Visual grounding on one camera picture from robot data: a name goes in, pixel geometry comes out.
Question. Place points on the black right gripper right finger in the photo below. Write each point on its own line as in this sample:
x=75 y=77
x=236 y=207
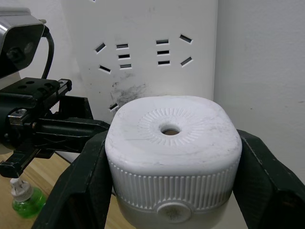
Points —
x=267 y=186

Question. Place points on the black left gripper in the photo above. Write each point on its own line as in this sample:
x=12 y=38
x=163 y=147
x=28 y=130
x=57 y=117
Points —
x=23 y=100

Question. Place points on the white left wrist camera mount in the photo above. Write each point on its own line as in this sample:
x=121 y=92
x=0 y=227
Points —
x=16 y=40

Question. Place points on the white power strip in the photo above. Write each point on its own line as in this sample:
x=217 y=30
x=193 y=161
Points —
x=143 y=28

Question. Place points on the green liquid repellent bottle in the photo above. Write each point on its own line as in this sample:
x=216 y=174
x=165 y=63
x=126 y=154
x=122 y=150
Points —
x=28 y=200

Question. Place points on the white mosquito repellent heater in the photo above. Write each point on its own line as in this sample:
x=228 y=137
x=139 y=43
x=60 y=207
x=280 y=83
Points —
x=174 y=155

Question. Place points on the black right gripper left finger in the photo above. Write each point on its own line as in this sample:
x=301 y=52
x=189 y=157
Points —
x=78 y=190

